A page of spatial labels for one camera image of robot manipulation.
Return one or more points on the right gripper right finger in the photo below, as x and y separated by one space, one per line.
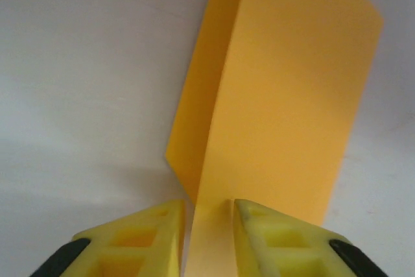
291 251

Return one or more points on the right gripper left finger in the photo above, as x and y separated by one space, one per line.
136 248

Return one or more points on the orange paper sheet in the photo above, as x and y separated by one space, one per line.
275 95

